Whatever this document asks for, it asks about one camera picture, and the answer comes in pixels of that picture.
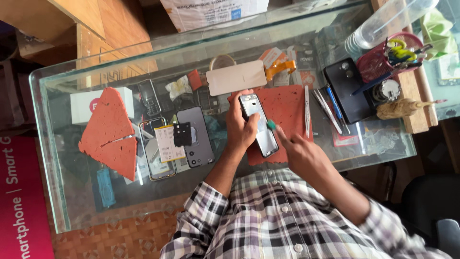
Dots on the clear tape roll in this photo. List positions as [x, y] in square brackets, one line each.
[222, 60]

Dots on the silver pointed tweezers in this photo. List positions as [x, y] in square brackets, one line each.
[327, 109]

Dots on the small red card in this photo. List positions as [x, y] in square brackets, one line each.
[194, 80]

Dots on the white cardboard box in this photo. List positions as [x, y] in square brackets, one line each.
[81, 106]

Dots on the green cloth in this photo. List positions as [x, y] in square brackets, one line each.
[438, 32]

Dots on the black phone frame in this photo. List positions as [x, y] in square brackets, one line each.
[265, 140]

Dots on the white and yellow phone battery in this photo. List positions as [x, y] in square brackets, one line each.
[167, 144]

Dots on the clear plastic bottle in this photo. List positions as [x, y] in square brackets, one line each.
[384, 23]

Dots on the round metal tin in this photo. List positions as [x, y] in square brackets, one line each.
[386, 90]

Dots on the small red triangular mat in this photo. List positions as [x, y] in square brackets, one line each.
[120, 158]

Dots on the heap of orange white packets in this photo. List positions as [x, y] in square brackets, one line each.
[305, 68]

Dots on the red rectangular work mat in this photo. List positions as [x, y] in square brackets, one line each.
[285, 104]

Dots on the pink plastic tool basket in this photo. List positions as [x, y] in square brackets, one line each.
[373, 63]

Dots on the crumpled white paper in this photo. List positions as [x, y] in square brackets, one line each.
[178, 88]

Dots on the open phone with gold rim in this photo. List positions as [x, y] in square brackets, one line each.
[158, 169]

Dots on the large red triangular mat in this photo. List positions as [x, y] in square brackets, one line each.
[107, 122]

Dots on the beige phone display panel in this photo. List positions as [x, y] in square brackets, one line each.
[235, 77]

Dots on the small black plastic part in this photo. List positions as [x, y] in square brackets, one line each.
[182, 134]

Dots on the person's left hand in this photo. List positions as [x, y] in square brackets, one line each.
[238, 127]

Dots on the wooden board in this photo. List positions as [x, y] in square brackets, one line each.
[417, 104]

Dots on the black phone back cover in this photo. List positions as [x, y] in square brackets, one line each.
[346, 91]

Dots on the person's right hand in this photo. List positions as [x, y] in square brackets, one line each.
[305, 156]

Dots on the red printed banner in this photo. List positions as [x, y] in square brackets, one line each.
[21, 201]

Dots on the black keypad phone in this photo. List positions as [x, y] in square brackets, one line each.
[149, 97]

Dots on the person's plaid shirt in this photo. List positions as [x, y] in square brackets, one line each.
[273, 223]

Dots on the small green pick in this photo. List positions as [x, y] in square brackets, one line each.
[271, 125]

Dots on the grey phone back cover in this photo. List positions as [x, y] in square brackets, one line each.
[201, 140]

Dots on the large printed carton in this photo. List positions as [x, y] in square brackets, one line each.
[212, 12]

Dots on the dark blue pen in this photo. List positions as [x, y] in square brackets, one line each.
[372, 83]

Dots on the black chair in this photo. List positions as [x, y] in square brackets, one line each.
[431, 205]

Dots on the silver straight tweezers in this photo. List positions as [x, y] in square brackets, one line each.
[307, 108]

